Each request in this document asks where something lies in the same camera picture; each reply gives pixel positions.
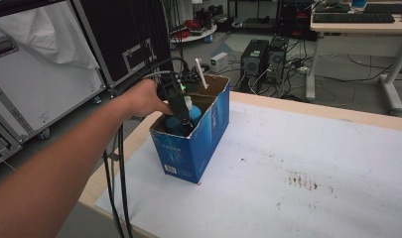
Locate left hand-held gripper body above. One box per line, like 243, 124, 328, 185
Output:
156, 58, 209, 122

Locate blue detergent bottle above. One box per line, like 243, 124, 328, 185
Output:
164, 95, 203, 137

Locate blue cardboard box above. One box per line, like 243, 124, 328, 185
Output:
149, 73, 231, 185

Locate person's left hand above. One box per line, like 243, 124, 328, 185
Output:
122, 78, 174, 118

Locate small white power unit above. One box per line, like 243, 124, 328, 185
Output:
209, 52, 229, 74

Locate round white table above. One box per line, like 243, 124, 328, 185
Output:
170, 24, 218, 45

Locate black flight case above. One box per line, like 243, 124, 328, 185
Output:
70, 0, 174, 89

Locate black computer tower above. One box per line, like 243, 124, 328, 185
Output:
239, 39, 270, 79

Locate dark computer tower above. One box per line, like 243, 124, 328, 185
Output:
265, 35, 290, 84

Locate white table mat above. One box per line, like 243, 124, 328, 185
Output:
94, 99, 402, 238

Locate large gray flight case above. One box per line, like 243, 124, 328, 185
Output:
0, 0, 107, 141

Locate white cloth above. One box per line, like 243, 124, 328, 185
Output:
0, 5, 101, 70

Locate small gray flight case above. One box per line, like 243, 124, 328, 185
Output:
0, 113, 23, 171

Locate black keyboard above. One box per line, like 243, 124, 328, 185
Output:
312, 12, 396, 25
363, 2, 402, 15

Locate white desk with wooden top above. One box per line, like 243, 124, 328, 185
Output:
305, 0, 402, 116

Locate red cable coil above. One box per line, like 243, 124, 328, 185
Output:
171, 19, 203, 40

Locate black cable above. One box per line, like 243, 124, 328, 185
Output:
101, 56, 191, 238

